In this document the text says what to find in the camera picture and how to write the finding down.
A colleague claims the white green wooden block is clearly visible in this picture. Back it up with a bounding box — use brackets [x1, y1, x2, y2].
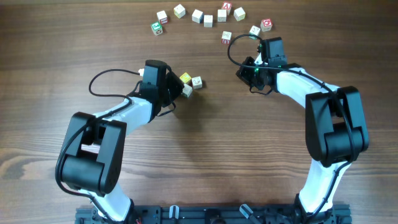
[182, 84, 193, 98]

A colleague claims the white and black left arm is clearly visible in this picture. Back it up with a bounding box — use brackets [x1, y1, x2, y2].
[55, 60, 184, 223]

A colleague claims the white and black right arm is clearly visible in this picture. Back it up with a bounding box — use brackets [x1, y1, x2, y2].
[237, 37, 369, 220]

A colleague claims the red letter O block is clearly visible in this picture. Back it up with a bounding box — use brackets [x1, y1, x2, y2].
[261, 19, 273, 32]

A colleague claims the green sided wooden block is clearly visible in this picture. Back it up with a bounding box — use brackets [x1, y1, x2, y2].
[249, 26, 261, 40]

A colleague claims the red bottomed wooden block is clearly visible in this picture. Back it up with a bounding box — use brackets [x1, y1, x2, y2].
[221, 31, 232, 45]

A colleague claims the plain wooden block right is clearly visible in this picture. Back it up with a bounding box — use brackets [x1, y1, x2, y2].
[234, 7, 246, 21]

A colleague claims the green letter wooden block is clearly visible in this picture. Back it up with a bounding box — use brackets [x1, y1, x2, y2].
[150, 22, 163, 35]

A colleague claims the plain wooden block centre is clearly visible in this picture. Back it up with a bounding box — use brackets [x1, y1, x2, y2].
[217, 9, 227, 22]

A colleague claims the red letter A block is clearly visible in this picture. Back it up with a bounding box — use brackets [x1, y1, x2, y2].
[221, 1, 232, 15]

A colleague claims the plain picture wooden block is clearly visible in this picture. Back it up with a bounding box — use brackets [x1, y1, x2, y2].
[203, 15, 213, 28]

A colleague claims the red sided wooden block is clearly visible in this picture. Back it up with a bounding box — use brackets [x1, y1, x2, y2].
[157, 11, 168, 24]

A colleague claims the blue sided wooden block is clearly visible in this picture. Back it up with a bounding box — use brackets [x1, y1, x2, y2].
[192, 9, 204, 24]

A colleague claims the yellow edged wooden block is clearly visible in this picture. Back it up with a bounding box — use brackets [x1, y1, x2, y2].
[174, 4, 186, 19]

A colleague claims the black right camera cable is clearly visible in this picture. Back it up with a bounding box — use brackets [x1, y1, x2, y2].
[226, 33, 357, 218]

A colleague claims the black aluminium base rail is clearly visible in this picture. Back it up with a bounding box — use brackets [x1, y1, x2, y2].
[75, 204, 353, 224]

